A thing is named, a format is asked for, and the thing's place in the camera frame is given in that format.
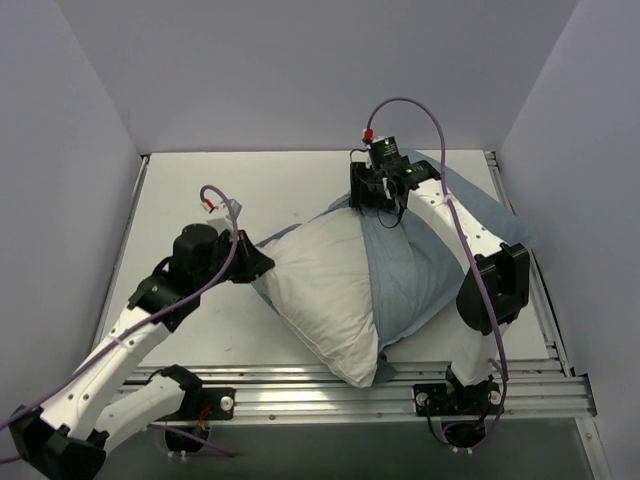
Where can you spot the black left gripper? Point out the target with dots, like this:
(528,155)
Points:
(241,257)

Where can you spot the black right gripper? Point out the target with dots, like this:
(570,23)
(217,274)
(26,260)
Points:
(362,185)

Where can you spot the white pillow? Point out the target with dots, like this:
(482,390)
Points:
(320,288)

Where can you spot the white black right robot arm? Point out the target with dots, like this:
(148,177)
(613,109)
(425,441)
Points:
(496,286)

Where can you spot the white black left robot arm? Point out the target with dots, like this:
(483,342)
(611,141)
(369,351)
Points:
(69,434)

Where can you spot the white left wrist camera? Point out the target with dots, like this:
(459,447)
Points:
(218,216)

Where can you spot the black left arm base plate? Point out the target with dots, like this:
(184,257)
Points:
(220,400)

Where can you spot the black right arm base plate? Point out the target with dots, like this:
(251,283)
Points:
(448,400)

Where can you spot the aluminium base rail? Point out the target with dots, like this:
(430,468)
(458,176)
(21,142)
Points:
(312,395)

